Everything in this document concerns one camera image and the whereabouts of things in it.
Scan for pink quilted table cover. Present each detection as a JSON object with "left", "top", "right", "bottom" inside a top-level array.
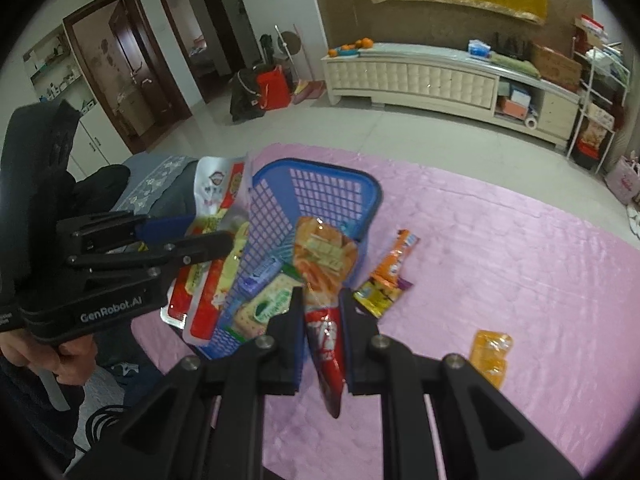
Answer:
[{"left": 130, "top": 142, "right": 640, "bottom": 480}]

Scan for red noodle snack pouch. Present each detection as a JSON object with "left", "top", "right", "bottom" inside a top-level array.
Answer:
[{"left": 293, "top": 217, "right": 358, "bottom": 418}]

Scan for oranges on blue plate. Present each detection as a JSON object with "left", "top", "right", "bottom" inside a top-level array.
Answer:
[{"left": 328, "top": 37, "right": 375, "bottom": 58}]

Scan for light blue snack packet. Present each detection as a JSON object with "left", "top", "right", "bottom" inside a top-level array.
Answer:
[{"left": 238, "top": 256, "right": 283, "bottom": 299}]

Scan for silver red snack pouch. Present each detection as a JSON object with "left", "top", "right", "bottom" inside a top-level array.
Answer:
[{"left": 160, "top": 156, "right": 248, "bottom": 348}]

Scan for grey patterned chair cover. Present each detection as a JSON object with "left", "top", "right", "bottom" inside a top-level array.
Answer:
[{"left": 112, "top": 153, "right": 198, "bottom": 218}]

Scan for green cracker packet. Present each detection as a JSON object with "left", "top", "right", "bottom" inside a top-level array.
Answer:
[{"left": 231, "top": 273, "right": 300, "bottom": 340}]

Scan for brown wooden door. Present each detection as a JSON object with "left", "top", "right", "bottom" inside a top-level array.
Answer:
[{"left": 108, "top": 0, "right": 169, "bottom": 122}]

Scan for cream TV cabinet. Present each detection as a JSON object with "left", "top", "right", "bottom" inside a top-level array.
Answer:
[{"left": 322, "top": 42, "right": 579, "bottom": 150}]

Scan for yellow snack pouch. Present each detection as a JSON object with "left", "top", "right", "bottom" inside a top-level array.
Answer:
[{"left": 469, "top": 330, "right": 513, "bottom": 389}]

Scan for blue tissue pack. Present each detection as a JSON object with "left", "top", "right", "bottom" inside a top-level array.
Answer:
[{"left": 468, "top": 39, "right": 491, "bottom": 58}]

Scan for pink white tote bag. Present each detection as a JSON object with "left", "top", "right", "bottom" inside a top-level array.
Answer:
[{"left": 604, "top": 155, "right": 640, "bottom": 205}]

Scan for brown cardboard box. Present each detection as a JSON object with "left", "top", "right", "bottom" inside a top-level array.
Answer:
[{"left": 530, "top": 44, "right": 582, "bottom": 92}]

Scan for red shopping bag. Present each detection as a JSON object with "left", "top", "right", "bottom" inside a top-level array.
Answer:
[{"left": 256, "top": 65, "right": 291, "bottom": 112}]

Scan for black bag on floor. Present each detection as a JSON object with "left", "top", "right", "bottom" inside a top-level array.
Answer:
[{"left": 230, "top": 68, "right": 265, "bottom": 122}]

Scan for person's left hand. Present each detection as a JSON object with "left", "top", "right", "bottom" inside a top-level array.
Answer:
[{"left": 1, "top": 330, "right": 98, "bottom": 386}]

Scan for purple yellow chip packet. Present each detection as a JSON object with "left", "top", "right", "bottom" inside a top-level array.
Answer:
[{"left": 354, "top": 276, "right": 413, "bottom": 318}]

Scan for blue plastic basket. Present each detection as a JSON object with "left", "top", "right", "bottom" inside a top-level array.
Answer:
[{"left": 202, "top": 158, "right": 383, "bottom": 359}]

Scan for orange sausage snack packet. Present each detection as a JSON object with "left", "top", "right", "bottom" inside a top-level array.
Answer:
[{"left": 372, "top": 229, "right": 420, "bottom": 287}]

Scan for white metal shelf rack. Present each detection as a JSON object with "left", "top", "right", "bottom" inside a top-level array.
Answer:
[{"left": 567, "top": 14, "right": 631, "bottom": 174}]

